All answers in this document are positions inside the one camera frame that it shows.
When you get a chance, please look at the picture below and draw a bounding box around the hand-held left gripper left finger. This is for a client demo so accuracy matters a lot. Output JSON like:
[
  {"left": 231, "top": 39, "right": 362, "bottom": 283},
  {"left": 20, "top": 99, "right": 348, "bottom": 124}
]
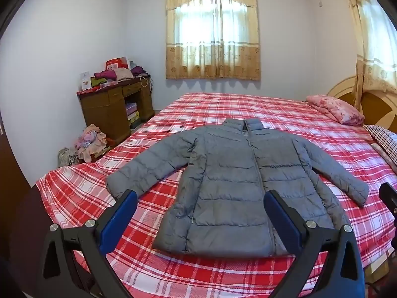
[{"left": 36, "top": 189, "right": 138, "bottom": 298}]

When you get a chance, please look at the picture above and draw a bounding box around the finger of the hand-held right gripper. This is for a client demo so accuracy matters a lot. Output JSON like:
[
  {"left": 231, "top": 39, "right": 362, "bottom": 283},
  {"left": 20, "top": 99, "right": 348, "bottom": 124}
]
[{"left": 379, "top": 182, "right": 397, "bottom": 216}]

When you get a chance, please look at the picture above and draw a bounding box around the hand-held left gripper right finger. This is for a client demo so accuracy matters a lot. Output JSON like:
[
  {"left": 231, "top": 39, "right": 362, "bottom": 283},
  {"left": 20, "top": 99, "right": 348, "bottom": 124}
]
[{"left": 264, "top": 189, "right": 366, "bottom": 298}]

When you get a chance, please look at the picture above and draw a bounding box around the grey puffer jacket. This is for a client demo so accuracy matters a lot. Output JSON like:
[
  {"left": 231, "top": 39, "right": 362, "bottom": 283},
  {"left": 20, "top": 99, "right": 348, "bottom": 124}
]
[{"left": 106, "top": 118, "right": 369, "bottom": 259}]

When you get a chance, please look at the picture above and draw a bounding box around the pile of pink clothes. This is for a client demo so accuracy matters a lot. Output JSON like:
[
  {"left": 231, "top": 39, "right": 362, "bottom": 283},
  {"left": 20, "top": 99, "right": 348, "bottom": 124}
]
[{"left": 74, "top": 123, "right": 107, "bottom": 163}]

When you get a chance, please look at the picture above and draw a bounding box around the striped pillow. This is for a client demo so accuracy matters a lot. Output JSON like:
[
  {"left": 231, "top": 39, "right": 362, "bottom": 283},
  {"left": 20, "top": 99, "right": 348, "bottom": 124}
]
[{"left": 364, "top": 124, "right": 397, "bottom": 174}]

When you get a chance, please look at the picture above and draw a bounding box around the cardboard box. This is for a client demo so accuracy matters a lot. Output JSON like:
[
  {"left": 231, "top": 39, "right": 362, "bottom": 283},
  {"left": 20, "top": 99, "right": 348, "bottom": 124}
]
[{"left": 363, "top": 248, "right": 391, "bottom": 286}]

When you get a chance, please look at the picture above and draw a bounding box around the floral grey cloth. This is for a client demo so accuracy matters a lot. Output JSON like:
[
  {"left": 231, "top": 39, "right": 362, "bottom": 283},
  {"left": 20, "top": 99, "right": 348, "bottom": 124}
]
[{"left": 57, "top": 147, "right": 79, "bottom": 167}]

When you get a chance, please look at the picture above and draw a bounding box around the pink floral pillow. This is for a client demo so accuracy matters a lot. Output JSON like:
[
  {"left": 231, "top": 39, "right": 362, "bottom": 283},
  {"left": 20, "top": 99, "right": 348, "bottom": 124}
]
[{"left": 305, "top": 95, "right": 366, "bottom": 127}]

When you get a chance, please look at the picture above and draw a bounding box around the brown wooden desk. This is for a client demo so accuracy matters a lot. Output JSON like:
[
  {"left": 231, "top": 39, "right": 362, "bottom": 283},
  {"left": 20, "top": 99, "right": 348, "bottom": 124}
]
[{"left": 77, "top": 74, "right": 155, "bottom": 147}]

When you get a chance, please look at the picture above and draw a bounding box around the wooden headboard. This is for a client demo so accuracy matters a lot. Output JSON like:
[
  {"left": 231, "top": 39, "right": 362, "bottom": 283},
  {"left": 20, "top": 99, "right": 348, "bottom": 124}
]
[{"left": 327, "top": 76, "right": 397, "bottom": 131}]

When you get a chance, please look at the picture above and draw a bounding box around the bed with red plaid sheet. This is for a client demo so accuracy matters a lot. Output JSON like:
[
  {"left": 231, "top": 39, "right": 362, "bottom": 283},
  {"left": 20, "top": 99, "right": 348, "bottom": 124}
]
[{"left": 35, "top": 92, "right": 397, "bottom": 298}]

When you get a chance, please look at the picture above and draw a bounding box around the white printed card box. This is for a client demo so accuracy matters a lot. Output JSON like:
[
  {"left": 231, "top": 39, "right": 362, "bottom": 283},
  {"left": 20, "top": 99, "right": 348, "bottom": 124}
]
[{"left": 79, "top": 72, "right": 92, "bottom": 91}]

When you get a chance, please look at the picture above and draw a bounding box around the magenta folded cloth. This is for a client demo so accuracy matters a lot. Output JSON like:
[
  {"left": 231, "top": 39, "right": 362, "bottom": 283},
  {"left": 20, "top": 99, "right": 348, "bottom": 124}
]
[{"left": 94, "top": 69, "right": 118, "bottom": 80}]

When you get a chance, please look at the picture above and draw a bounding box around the pale pink folded cloth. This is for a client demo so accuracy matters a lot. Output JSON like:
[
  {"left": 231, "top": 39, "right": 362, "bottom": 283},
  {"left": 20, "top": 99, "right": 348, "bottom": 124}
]
[{"left": 115, "top": 68, "right": 134, "bottom": 81}]

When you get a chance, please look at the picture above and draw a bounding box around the red box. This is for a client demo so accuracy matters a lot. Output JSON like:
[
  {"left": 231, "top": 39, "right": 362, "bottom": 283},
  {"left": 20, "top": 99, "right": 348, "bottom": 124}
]
[{"left": 105, "top": 56, "right": 130, "bottom": 70}]

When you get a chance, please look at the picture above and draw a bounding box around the beige side curtain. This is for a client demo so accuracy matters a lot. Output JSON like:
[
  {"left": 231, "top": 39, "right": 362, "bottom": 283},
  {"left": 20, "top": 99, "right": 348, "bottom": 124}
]
[{"left": 338, "top": 0, "right": 397, "bottom": 112}]

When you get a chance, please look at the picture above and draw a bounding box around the beige window curtain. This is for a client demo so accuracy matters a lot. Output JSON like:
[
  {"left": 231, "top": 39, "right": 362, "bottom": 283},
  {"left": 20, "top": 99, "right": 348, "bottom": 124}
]
[{"left": 165, "top": 0, "right": 261, "bottom": 80}]

